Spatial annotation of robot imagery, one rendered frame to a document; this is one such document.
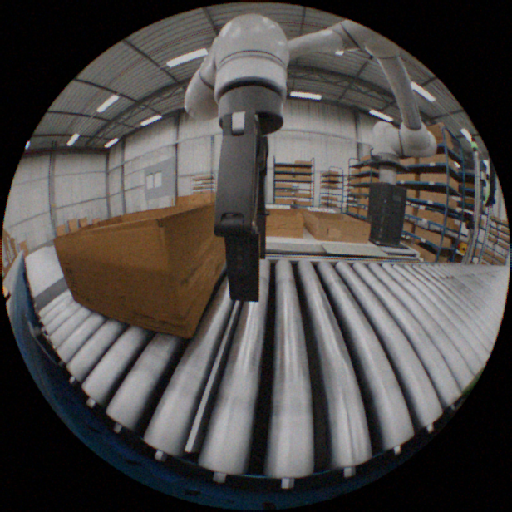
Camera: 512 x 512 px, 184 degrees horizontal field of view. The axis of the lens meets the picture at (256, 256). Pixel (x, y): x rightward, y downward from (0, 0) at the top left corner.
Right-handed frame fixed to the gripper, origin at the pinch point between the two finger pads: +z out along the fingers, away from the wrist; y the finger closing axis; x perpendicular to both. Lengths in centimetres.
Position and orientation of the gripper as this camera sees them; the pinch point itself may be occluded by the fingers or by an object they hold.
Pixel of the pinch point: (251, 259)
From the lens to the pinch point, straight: 20.0
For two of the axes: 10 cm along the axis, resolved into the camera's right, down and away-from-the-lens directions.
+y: 1.1, -3.7, 9.2
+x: -9.9, -0.4, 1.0
